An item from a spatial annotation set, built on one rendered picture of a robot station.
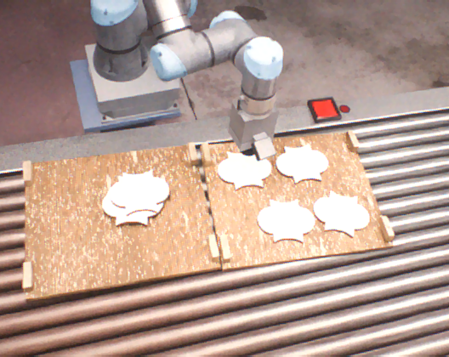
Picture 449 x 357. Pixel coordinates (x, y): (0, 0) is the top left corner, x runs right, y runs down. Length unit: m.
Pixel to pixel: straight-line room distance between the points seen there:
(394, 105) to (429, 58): 1.71
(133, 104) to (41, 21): 1.81
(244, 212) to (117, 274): 0.32
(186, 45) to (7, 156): 0.60
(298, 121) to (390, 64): 1.74
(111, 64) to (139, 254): 0.53
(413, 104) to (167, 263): 0.87
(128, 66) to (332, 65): 1.78
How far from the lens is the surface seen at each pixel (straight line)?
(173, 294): 1.27
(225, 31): 1.17
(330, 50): 3.23
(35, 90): 2.94
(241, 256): 1.29
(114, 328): 1.25
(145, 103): 1.57
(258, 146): 1.25
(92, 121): 1.60
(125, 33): 1.48
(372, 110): 1.67
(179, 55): 1.12
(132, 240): 1.31
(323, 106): 1.61
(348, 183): 1.45
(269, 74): 1.11
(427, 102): 1.75
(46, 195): 1.40
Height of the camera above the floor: 2.08
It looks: 52 degrees down
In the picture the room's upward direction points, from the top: 10 degrees clockwise
